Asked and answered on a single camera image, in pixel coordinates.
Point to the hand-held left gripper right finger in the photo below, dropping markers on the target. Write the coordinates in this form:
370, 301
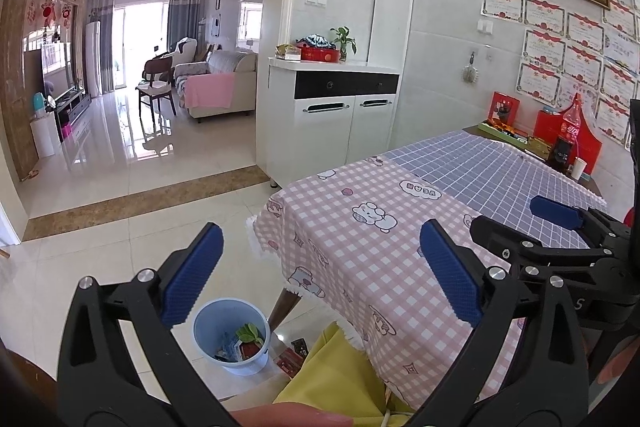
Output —
450, 272

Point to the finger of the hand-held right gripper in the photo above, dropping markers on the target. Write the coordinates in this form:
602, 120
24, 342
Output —
555, 209
495, 232

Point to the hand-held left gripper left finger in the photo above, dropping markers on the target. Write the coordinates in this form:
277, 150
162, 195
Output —
192, 277

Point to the blue plastic bin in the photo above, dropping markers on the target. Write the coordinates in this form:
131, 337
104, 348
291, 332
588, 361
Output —
210, 322

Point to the red gold packaging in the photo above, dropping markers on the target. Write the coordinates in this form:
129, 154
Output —
248, 351

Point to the small red packet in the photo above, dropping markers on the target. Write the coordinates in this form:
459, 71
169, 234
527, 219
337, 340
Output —
288, 363

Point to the person's left hand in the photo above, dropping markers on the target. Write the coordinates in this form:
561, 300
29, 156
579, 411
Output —
290, 418

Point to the white paper cup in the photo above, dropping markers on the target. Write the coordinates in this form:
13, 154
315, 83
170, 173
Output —
579, 169

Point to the blue-grey checked tablecloth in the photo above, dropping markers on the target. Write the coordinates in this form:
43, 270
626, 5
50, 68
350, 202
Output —
475, 172

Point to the cola bottle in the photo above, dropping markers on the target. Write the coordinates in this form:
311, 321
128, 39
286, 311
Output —
565, 142

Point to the red plastic object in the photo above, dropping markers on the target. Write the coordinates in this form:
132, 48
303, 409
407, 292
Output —
631, 213

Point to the green tray with snacks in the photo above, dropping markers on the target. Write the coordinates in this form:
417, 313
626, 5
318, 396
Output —
505, 132

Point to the pink checked tablecloth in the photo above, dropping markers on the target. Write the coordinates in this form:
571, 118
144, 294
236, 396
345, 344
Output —
360, 247

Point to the wooden dining table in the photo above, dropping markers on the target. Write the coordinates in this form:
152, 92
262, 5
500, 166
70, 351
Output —
285, 307

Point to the yellow cloth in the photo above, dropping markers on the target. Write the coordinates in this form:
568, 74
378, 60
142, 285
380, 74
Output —
340, 377

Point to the hanging grey brush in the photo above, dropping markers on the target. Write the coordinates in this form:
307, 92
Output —
470, 72

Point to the white sideboard cabinet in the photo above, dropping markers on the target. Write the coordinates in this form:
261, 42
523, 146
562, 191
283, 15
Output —
325, 132

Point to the pink blanket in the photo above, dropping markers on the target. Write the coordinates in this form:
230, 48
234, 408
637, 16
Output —
210, 89

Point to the wooden chair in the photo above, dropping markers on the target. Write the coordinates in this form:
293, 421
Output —
155, 89

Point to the tall white cabinet panel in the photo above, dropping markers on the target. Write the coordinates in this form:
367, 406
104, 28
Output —
395, 57

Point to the white cylinder stand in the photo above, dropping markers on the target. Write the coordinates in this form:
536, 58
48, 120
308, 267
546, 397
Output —
42, 137

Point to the dark television cabinet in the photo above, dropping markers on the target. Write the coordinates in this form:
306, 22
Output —
72, 107

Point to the beige sofa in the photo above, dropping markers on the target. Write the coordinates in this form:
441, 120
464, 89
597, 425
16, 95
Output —
230, 62

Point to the teal bottle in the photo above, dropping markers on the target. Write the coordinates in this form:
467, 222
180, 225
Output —
39, 104

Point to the white standing air conditioner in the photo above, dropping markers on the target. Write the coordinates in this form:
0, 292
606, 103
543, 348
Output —
93, 57

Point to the small gold box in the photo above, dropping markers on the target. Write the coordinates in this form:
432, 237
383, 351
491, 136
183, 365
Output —
287, 52

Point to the potted green plant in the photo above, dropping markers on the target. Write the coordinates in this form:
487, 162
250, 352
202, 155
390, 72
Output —
344, 39

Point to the flat screen television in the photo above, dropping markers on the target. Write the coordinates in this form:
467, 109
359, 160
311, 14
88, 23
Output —
52, 67

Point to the grey curtain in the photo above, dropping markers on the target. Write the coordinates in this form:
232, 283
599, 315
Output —
185, 14
102, 32

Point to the crocheted blue white cloth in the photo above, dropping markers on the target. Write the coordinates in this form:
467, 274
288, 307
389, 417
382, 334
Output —
312, 41

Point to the wall of award certificates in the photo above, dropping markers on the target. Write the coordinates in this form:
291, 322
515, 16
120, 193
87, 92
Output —
580, 52

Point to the small white wall switch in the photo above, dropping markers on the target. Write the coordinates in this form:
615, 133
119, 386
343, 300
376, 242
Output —
484, 26

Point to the red paper wall decorations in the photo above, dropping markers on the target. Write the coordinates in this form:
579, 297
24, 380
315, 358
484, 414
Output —
50, 12

